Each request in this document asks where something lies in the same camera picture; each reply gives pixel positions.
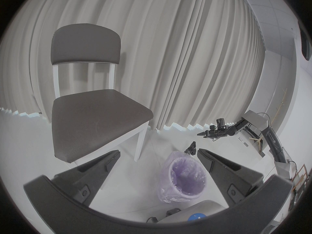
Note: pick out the white curtain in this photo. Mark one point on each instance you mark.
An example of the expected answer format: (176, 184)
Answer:
(185, 57)

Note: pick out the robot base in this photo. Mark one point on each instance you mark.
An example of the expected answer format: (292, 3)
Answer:
(202, 209)

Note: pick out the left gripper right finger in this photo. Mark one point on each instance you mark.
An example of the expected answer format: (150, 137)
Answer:
(226, 177)

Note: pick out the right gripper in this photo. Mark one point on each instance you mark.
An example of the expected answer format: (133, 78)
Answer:
(217, 133)

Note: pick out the crumpled black plastic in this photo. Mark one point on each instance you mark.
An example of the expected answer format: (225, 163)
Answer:
(191, 149)

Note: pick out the white trash bin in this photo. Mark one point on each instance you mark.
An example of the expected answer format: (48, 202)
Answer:
(163, 179)

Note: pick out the wooden stand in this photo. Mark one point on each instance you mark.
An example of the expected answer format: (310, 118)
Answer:
(258, 142)

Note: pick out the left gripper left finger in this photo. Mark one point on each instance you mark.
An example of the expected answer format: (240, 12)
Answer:
(96, 174)

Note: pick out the dark grey white-framed chair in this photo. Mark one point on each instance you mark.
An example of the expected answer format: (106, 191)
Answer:
(97, 123)

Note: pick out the purple plastic bag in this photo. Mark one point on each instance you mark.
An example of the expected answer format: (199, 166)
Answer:
(168, 194)

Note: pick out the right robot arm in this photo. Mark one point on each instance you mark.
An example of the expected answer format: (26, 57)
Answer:
(274, 142)

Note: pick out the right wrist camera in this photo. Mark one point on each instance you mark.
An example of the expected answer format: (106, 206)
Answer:
(220, 122)

